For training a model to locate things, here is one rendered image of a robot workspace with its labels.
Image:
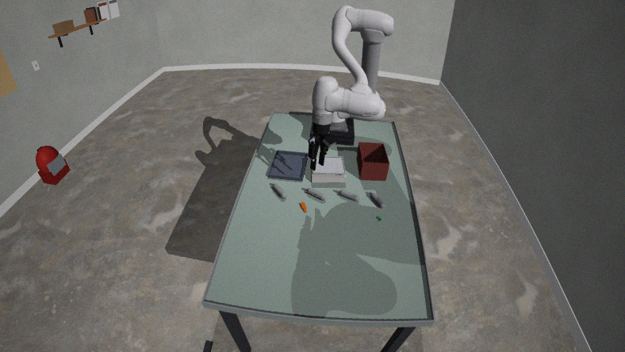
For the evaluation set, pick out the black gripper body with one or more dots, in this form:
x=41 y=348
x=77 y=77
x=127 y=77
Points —
x=320 y=130

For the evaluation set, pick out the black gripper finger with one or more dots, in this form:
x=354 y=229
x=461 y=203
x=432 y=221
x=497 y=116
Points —
x=313 y=149
x=322 y=153

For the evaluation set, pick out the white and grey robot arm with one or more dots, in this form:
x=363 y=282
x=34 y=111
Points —
x=361 y=99

